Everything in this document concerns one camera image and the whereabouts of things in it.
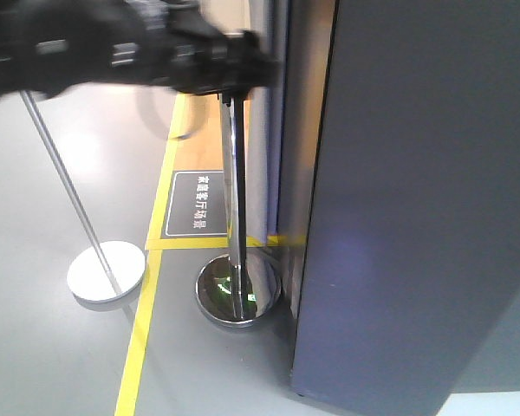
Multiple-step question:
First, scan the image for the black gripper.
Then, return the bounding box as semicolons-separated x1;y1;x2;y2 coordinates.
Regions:
155;3;280;95

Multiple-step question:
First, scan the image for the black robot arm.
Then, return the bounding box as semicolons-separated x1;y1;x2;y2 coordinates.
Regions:
0;1;279;98

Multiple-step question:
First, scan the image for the dark grey fridge body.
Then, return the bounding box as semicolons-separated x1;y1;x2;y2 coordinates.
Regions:
246;1;339;318

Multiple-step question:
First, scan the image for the white open fridge door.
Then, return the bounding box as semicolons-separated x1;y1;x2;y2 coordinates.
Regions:
291;1;520;415

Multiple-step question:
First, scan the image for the dark floor sign sticker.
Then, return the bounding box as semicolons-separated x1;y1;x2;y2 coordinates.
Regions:
161;171;226;238

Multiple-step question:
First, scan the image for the silver stanchion post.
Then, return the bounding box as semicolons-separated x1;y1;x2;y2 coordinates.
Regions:
20;90;146;303

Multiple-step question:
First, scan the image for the chrome belt barrier post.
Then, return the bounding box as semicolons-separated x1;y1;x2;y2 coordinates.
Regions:
195;93;281;328

